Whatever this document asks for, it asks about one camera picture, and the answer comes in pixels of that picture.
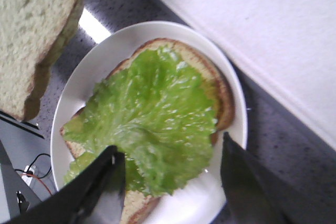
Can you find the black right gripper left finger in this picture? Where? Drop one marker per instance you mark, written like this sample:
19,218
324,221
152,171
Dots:
96,195

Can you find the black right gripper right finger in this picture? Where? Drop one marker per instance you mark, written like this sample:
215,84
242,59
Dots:
254,194

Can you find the green lettuce leaf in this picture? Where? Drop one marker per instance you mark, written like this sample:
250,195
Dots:
157,114

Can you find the white round plate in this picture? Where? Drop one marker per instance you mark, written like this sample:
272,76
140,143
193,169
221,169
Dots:
203,197

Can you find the grey metal stand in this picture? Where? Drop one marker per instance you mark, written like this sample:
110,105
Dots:
16,196

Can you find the small white device with wires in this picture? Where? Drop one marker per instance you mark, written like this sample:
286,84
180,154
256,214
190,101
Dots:
29,172

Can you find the white cutting board black handle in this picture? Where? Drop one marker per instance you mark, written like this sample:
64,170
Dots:
287,47

